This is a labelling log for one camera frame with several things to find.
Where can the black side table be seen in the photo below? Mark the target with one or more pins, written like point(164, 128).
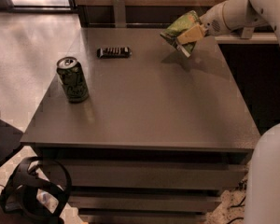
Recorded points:
point(10, 141)

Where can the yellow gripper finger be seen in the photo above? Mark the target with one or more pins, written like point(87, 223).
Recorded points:
point(193, 34)

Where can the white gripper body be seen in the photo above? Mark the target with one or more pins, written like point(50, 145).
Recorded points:
point(212, 24)

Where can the right metal shelf bracket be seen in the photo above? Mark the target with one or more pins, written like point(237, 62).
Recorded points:
point(246, 32)

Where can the green soda can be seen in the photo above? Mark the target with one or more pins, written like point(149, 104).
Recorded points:
point(72, 78)

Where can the metal shelf bracket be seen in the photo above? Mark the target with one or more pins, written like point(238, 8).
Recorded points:
point(119, 10)
point(246, 32)

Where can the green jalapeno chip bag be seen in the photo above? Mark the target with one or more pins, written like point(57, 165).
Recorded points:
point(177, 28)

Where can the left metal shelf bracket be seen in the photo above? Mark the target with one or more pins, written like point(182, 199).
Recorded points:
point(119, 10)

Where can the black VR headset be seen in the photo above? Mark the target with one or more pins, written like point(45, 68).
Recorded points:
point(19, 194)

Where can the grey drawer cabinet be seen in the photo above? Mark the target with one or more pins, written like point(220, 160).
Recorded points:
point(160, 136)

